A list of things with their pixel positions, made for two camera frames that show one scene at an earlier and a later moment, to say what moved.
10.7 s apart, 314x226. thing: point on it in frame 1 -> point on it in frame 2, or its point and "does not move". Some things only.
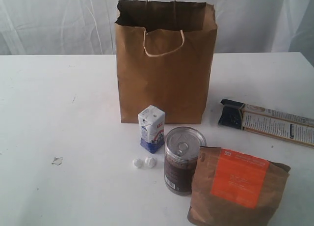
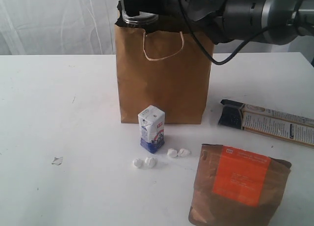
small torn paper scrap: x=57 y=160 does not move
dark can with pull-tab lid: x=181 y=145 -> x=143 y=19
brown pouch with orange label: x=231 y=188 does not move
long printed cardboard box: x=257 y=118 does not move
